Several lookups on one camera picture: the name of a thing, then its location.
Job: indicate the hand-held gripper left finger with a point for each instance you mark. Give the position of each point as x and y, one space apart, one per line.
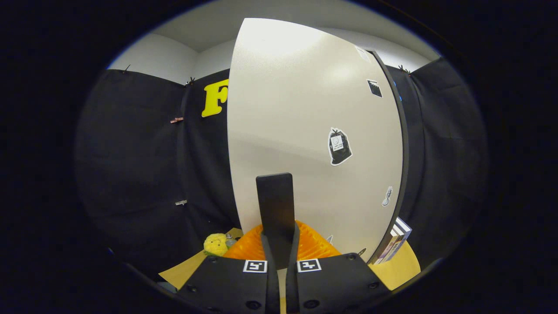
270 279

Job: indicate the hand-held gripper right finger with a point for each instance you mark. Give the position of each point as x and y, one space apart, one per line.
293 279

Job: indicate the green drink bottle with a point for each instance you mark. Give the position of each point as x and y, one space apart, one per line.
229 240

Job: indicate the yellow plush toy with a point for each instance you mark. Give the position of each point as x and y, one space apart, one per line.
214 245

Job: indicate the purple white box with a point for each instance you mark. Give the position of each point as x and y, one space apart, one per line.
386 250

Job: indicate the silver clip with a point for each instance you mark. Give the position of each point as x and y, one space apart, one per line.
181 202

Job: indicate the white striped box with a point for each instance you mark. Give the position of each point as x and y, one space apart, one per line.
401 229

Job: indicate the black backdrop cloth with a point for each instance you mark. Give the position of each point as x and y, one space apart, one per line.
130 174

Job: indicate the red clothespin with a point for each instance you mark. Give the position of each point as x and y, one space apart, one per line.
176 120

